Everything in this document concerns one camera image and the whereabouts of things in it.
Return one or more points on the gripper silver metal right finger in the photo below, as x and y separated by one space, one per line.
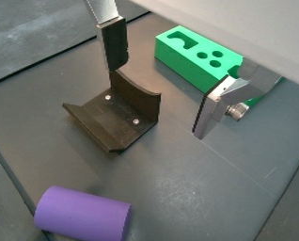
226 99

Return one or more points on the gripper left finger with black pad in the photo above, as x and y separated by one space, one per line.
111 31

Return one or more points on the purple cylinder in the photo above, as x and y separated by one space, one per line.
81 215

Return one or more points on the green foam shape board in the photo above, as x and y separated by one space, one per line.
201 60

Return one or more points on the black curved cradle holder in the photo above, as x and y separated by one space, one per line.
119 115

